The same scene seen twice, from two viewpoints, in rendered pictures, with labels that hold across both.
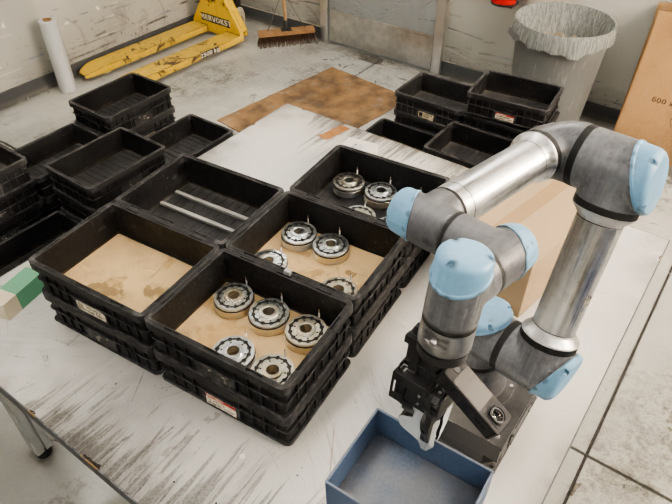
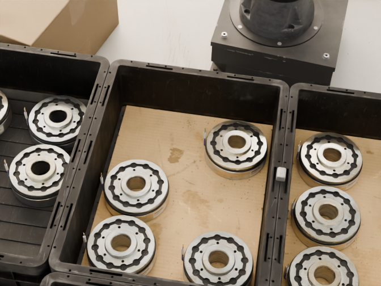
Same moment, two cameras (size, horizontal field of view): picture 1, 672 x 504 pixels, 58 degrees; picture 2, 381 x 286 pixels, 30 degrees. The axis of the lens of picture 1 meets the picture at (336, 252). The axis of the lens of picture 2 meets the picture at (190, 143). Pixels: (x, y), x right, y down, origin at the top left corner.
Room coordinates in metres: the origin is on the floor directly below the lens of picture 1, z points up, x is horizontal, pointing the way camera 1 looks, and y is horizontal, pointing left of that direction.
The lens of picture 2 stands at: (1.47, 0.62, 1.79)
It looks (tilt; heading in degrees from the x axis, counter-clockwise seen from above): 53 degrees down; 247
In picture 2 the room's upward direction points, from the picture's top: 2 degrees clockwise
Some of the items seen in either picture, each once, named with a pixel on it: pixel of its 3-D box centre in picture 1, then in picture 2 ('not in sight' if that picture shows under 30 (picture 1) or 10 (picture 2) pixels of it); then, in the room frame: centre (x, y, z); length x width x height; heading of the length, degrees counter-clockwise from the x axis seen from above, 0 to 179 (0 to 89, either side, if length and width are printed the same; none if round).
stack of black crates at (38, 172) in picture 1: (66, 179); not in sight; (2.43, 1.28, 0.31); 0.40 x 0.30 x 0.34; 144
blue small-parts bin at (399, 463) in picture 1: (408, 487); not in sight; (0.46, -0.11, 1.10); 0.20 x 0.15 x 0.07; 56
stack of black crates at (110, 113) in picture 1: (130, 134); not in sight; (2.75, 1.05, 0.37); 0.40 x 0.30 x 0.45; 144
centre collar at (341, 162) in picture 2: (305, 328); (331, 155); (0.99, 0.07, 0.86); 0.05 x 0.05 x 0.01
